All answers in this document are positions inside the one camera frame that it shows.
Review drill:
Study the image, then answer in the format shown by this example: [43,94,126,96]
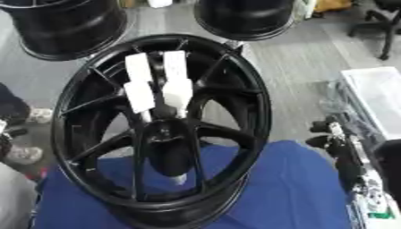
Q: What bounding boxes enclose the person's leg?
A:
[0,82,33,126]

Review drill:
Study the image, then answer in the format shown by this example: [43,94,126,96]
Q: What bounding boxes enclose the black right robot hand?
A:
[303,115,369,192]

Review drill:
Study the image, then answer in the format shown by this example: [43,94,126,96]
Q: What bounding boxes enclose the black spoked wheel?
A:
[50,33,275,229]

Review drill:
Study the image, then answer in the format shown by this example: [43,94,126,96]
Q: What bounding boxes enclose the person's foot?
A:
[4,145,46,165]
[26,107,55,124]

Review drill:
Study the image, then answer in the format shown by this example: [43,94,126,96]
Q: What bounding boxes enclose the yellow bag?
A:
[311,0,354,13]

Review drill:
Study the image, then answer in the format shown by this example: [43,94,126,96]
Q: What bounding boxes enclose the white pin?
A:
[159,77,196,119]

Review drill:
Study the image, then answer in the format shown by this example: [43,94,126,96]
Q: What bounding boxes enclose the black office chair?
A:
[346,0,401,62]

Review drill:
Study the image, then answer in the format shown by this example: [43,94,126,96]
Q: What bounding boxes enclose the black wheel rim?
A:
[192,0,298,42]
[0,0,131,63]

